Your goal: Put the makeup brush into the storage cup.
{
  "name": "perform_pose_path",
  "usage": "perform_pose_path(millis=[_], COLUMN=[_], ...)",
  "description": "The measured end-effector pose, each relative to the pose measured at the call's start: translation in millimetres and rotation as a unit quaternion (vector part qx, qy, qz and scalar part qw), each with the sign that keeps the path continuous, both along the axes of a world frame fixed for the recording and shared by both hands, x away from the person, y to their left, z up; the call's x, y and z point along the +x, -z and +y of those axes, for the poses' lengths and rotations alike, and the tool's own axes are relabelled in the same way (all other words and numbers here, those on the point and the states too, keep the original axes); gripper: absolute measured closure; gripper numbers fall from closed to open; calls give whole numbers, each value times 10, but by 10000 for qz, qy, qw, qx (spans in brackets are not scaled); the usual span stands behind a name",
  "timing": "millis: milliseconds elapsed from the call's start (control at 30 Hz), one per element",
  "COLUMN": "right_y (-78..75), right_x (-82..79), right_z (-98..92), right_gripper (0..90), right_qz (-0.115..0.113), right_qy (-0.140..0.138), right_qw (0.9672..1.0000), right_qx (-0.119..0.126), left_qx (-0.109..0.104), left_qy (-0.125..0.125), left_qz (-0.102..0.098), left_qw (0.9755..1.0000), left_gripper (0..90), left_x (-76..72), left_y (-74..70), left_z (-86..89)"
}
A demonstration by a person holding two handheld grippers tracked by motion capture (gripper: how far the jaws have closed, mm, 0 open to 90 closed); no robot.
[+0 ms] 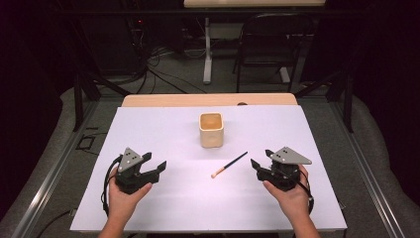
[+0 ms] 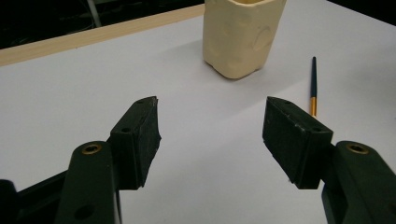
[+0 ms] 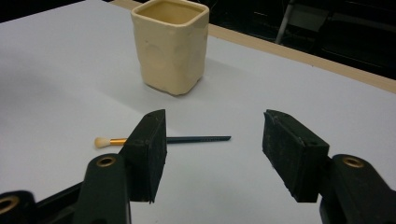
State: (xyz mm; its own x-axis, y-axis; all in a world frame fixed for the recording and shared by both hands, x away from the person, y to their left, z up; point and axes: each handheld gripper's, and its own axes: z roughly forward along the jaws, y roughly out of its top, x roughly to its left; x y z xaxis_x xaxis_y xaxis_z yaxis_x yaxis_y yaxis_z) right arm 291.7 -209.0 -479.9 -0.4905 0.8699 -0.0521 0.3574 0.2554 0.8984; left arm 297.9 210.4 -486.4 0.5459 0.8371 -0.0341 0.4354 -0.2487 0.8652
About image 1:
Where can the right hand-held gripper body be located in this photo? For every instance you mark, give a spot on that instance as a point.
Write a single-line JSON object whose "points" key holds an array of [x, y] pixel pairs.
{"points": [[280, 177]]}

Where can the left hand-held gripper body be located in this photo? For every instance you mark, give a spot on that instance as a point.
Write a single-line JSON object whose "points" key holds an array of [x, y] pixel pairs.
{"points": [[130, 180]]}

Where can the beige square cup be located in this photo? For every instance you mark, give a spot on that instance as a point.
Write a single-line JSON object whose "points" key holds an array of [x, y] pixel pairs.
{"points": [[211, 134]]}

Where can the person's left hand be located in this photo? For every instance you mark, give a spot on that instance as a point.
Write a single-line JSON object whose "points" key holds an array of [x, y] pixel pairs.
{"points": [[122, 205]]}

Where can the person's right hand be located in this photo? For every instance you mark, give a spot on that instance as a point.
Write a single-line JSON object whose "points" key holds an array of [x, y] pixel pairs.
{"points": [[294, 201]]}

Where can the white table mat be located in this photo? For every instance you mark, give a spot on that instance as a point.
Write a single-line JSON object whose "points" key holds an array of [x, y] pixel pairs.
{"points": [[198, 201]]}

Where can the black metal stand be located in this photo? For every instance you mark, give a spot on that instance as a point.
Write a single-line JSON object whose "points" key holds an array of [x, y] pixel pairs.
{"points": [[78, 99], [347, 99]]}

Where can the black folding chair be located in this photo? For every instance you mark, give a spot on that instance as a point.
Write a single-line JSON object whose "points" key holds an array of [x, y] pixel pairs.
{"points": [[242, 49]]}

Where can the white-legged desk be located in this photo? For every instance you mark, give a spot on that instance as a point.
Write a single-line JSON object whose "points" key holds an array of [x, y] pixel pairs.
{"points": [[207, 49]]}

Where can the aluminium floor rail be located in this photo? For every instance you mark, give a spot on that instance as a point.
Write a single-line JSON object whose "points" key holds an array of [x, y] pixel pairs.
{"points": [[369, 185], [49, 185]]}

